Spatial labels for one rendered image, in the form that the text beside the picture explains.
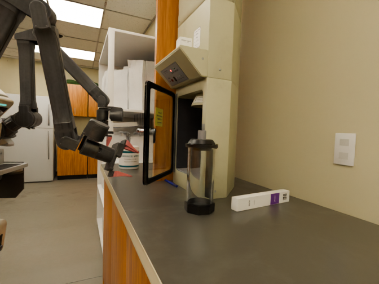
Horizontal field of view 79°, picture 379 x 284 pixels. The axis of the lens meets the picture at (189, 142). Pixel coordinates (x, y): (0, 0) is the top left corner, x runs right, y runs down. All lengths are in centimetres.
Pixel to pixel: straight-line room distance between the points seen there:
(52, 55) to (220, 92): 57
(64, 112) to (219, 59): 58
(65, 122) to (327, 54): 98
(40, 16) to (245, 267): 81
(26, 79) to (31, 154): 450
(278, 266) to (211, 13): 83
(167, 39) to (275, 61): 55
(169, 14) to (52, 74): 72
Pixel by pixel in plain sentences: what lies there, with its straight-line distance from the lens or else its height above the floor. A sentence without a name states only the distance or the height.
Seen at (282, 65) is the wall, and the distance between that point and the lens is 123.
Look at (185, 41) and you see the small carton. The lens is 99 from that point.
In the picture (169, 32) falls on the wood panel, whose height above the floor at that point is 170.
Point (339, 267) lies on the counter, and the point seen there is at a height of 94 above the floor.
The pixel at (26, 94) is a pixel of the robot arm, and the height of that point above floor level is 134.
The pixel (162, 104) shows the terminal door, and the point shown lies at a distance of 102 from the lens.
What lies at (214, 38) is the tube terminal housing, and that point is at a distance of 96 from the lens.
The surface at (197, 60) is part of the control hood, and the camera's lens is 90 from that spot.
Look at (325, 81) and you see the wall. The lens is 107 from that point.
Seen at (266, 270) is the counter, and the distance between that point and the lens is 54.
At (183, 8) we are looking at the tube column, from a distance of 125.
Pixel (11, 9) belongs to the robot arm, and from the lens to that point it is 87.
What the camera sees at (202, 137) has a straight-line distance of 76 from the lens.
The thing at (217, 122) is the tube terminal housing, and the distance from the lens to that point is 91.
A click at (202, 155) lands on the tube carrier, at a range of 73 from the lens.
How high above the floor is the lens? 121
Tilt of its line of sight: 3 degrees down
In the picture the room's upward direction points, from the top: 2 degrees clockwise
